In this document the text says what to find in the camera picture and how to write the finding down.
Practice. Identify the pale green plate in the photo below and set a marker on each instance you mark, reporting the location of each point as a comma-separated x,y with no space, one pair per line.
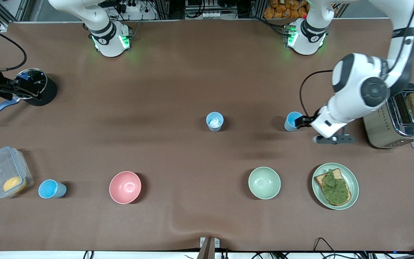
353,180

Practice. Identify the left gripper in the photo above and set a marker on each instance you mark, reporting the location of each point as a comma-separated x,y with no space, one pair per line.
306,121

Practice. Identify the yellow round food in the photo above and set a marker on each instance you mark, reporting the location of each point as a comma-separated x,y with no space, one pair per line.
13,184

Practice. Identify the green lettuce leaf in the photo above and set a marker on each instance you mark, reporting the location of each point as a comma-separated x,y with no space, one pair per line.
336,190

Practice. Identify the pale green bowl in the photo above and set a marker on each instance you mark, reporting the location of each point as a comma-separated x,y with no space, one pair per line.
264,182

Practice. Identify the pink bowl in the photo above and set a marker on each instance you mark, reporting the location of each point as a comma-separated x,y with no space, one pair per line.
125,187

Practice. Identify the white connector strip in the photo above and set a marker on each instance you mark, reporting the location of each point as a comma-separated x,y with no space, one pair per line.
212,15

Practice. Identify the metal table bracket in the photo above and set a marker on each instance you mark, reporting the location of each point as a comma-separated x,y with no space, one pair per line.
208,248

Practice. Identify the glass lid blue knob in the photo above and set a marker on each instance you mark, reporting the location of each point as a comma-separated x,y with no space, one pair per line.
23,76

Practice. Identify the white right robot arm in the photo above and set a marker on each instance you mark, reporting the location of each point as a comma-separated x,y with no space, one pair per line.
106,36

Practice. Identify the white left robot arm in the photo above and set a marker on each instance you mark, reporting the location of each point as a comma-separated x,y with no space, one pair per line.
358,79

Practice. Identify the bag of orange buns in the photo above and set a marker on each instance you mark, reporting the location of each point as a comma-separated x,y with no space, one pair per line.
282,9

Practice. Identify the beige chrome toaster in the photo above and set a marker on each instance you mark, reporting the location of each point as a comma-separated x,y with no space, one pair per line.
379,129

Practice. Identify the white power strip with plugs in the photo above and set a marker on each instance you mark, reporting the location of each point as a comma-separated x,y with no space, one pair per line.
132,7

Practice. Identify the blue cup with white filling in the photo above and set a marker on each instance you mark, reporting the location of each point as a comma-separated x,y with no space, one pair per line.
215,122

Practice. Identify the toast slice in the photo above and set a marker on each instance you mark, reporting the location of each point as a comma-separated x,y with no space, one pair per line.
320,178

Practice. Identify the aluminium frame profile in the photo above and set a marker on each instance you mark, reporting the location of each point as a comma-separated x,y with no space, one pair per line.
21,10

